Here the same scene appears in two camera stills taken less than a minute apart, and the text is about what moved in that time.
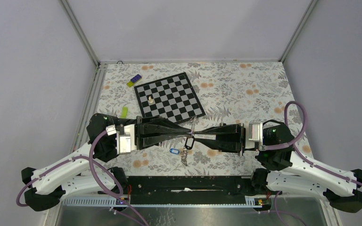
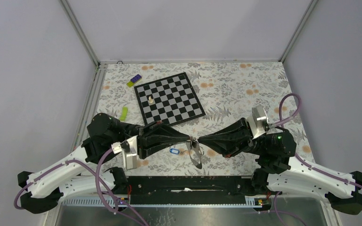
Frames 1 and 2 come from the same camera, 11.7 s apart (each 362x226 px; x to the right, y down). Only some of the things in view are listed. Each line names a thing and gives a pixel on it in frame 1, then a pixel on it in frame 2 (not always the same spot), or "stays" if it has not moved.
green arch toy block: x=124 y=112 stays
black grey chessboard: x=172 y=98 stays
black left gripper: x=150 y=131 to x=153 y=137
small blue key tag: x=174 y=151 stays
